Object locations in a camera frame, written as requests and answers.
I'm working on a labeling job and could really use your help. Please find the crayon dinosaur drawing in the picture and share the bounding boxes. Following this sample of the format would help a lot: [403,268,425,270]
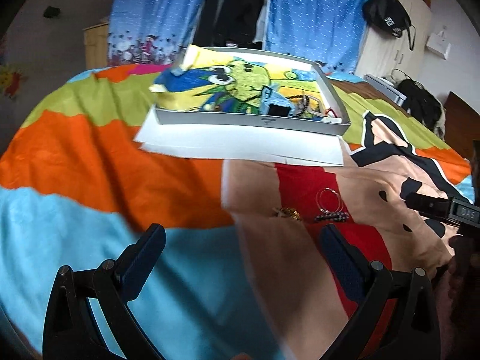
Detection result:
[150,45,335,119]

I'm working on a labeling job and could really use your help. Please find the gold chain jewelry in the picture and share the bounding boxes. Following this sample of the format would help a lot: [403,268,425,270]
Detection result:
[272,207,303,221]

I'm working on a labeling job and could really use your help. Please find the white paper gift bag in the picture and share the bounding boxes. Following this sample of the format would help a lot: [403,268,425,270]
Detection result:
[425,26,452,60]

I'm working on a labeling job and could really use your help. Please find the beige wooden wardrobe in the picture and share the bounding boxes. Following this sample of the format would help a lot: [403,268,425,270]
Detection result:
[355,0,431,82]

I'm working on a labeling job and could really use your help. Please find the blue dotted wardrobe curtain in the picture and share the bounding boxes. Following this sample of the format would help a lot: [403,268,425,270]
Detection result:
[107,0,367,72]

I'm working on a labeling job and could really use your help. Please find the wooden bedside cabinet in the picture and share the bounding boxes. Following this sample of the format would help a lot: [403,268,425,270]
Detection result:
[83,22,109,70]

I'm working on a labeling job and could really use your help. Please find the light blue watch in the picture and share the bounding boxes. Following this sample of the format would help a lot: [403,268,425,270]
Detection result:
[259,85,295,118]

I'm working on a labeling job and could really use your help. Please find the grey shallow cardboard box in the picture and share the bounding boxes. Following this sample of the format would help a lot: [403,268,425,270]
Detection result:
[150,45,351,136]

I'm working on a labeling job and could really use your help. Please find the white paper sheet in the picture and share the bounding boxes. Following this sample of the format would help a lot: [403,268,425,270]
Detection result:
[134,106,343,167]

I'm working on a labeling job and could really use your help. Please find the hanging dark clothes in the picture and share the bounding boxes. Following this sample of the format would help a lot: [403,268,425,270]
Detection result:
[193,0,268,50]

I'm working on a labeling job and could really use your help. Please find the black bead necklace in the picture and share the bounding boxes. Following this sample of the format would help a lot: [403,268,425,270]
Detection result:
[246,91,313,116]

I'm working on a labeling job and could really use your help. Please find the white storage box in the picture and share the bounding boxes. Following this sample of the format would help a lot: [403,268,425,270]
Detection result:
[364,74,406,107]

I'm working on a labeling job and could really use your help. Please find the colourful cartoon bedspread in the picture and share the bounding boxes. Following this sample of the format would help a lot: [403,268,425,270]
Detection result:
[1,65,473,359]

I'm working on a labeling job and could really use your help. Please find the black clothes pile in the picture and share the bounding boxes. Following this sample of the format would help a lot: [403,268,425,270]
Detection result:
[396,78,446,141]

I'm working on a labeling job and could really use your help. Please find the black hanging bag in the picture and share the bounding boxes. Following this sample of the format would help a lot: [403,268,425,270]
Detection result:
[362,0,416,51]

